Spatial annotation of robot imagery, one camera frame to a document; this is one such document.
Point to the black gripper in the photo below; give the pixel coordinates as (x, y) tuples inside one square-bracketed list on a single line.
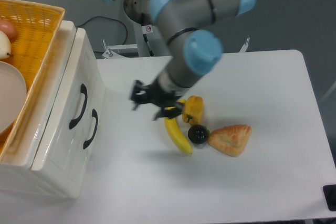
[(155, 94)]

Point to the white drawer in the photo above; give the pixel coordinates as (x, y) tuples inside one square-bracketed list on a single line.
[(64, 152), (81, 68)]

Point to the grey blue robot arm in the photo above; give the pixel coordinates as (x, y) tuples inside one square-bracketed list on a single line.
[(194, 50)]

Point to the white drawer cabinet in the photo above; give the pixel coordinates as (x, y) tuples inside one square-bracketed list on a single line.
[(16, 172)]

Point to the yellow banana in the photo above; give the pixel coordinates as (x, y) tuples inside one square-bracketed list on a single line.
[(177, 136)]

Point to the yellow bell pepper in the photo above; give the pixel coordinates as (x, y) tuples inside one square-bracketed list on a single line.
[(193, 110)]

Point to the dark round eggplant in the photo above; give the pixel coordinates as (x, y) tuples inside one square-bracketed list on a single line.
[(198, 134)]

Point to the golden pastry turnover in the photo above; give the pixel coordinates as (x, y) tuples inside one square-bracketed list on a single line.
[(230, 140)]

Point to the orange woven basket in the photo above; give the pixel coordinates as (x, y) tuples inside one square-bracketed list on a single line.
[(37, 25)]

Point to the pink plate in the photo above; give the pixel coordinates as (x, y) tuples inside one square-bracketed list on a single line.
[(13, 94)]

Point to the white pear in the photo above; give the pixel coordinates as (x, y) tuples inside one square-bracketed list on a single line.
[(5, 46)]

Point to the red apple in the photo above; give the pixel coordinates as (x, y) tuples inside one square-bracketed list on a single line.
[(9, 30)]

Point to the black object at edge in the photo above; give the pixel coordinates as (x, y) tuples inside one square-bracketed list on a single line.
[(330, 196)]

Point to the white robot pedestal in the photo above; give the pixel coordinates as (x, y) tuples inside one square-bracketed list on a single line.
[(149, 41)]

